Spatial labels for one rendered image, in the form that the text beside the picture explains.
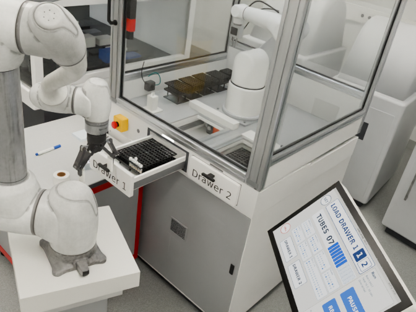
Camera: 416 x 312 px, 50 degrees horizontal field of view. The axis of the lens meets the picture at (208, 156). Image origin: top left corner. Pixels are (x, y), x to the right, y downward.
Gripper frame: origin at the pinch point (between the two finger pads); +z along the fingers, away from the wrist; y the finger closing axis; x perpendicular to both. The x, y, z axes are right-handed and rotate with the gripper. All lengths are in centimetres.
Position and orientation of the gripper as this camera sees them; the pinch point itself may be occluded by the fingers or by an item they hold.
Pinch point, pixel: (96, 174)
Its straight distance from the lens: 187.7
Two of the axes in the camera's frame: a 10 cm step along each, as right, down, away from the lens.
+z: -1.4, 8.5, 5.1
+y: 6.7, -3.0, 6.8
